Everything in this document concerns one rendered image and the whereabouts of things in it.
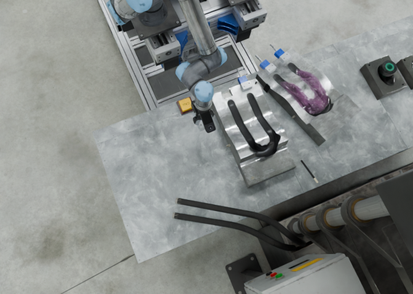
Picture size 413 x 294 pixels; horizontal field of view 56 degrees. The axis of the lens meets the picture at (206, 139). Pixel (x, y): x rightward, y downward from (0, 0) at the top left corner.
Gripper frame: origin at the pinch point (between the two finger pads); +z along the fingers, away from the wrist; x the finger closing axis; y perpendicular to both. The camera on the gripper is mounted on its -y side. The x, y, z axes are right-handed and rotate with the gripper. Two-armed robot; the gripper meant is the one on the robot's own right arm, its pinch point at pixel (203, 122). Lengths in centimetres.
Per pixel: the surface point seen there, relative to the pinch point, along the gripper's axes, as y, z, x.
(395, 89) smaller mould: -18, 8, -104
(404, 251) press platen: -78, -59, -30
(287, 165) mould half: -33.6, 8.8, -31.8
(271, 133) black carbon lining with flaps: -16.8, 3.6, -30.1
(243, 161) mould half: -23.7, 7.4, -12.1
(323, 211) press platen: -59, -34, -22
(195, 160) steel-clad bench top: -12.7, 14.9, 8.6
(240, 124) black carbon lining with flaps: -5.7, 7.1, -18.5
